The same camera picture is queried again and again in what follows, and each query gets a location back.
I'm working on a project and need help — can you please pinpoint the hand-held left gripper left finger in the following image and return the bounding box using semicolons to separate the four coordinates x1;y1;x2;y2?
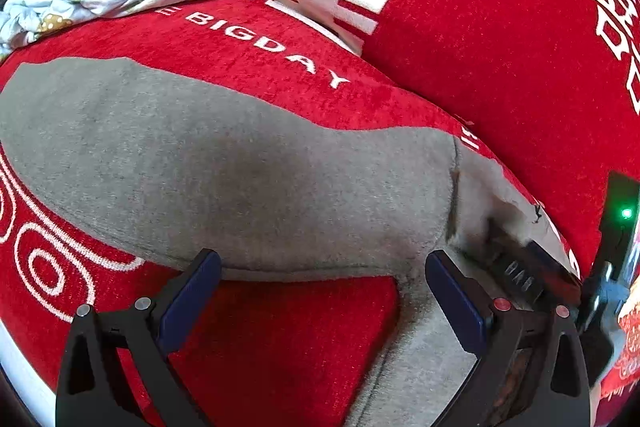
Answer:
55;248;222;427

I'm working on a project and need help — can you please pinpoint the red printed sofa backrest cover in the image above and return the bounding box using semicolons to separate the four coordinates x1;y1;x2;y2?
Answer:
235;0;640;268

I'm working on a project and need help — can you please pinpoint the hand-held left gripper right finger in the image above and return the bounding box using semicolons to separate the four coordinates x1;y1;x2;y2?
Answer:
425;249;593;427

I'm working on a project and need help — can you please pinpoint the red printed sofa seat cover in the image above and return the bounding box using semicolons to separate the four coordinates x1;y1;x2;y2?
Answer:
0;0;591;427

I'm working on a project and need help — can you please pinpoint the grey knitted garment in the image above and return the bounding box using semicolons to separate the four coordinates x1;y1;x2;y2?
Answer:
0;56;581;427

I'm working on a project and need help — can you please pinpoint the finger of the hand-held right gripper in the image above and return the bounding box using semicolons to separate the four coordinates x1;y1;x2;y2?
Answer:
481;221;583;310

